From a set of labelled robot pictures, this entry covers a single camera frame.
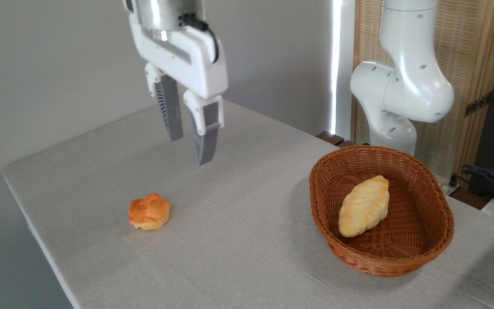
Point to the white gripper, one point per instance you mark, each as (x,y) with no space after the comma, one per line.
(200,60)

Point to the dark wooden furniture piece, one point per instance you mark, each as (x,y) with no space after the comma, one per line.
(332,138)

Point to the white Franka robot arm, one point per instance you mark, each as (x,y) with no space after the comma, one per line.
(410,86)

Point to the brown wicker basket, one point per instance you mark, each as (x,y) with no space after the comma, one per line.
(418,231)

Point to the black metal screen hinge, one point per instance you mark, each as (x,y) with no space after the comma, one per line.
(477,104)

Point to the wooden rattan folding screen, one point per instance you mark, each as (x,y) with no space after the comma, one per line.
(465,51)

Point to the grey tablecloth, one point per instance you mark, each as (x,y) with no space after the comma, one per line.
(238,240)

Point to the orange knotted bread roll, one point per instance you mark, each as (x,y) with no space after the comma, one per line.
(149,212)

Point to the pale croissant bread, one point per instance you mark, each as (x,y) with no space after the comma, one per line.
(365,206)

